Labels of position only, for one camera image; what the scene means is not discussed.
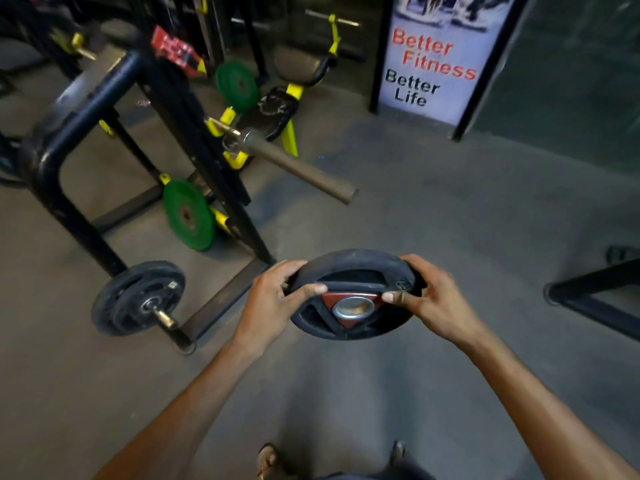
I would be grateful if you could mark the person's right hand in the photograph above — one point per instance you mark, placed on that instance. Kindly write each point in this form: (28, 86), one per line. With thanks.
(440, 299)

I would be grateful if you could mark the person's left hand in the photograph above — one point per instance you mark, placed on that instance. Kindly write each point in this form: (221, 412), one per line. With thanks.
(265, 307)

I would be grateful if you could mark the person's right thumb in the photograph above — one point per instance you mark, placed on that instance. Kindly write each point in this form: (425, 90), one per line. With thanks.
(400, 297)

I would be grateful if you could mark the person's left thumb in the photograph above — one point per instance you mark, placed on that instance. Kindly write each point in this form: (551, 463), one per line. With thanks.
(309, 291)

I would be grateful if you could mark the black weight plate red hub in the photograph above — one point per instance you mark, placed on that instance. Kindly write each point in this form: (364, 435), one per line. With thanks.
(350, 274)

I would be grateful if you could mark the person's left forearm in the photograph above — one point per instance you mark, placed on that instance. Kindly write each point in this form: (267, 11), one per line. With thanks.
(175, 414)

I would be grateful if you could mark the person's right forearm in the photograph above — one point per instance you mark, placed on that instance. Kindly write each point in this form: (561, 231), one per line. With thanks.
(540, 409)

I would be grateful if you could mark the grey barbell sleeve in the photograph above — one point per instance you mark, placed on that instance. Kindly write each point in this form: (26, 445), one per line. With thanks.
(295, 164)

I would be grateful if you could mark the large green weight plate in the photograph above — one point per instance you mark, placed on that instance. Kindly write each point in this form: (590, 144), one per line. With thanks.
(189, 214)

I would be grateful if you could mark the person's right foot sandal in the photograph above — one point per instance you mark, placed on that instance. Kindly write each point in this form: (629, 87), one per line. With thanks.
(397, 454)

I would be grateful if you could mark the person's foot sandal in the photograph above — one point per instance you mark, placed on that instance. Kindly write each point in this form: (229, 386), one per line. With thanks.
(397, 454)
(267, 462)

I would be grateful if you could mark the person's left foot sandal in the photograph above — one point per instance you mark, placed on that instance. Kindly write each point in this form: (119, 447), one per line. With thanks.
(267, 462)

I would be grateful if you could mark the black weight plate on peg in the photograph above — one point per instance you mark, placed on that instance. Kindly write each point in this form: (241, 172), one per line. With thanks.
(132, 297)

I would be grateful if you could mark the yellow black exercise machine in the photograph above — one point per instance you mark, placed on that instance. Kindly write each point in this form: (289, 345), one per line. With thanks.
(295, 79)

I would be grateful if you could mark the small green weight plate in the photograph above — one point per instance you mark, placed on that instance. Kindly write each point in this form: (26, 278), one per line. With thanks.
(236, 86)

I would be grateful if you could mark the white fitness banner stand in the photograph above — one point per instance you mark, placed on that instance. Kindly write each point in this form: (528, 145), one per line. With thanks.
(440, 59)

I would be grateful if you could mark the red warning label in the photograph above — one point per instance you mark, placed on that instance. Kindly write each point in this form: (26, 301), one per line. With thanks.
(175, 50)

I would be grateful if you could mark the black bench leg frame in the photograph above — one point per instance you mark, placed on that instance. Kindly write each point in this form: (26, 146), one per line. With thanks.
(595, 294)

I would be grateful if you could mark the black steel rack frame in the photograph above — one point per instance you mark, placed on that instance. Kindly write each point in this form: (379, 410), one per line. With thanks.
(90, 119)

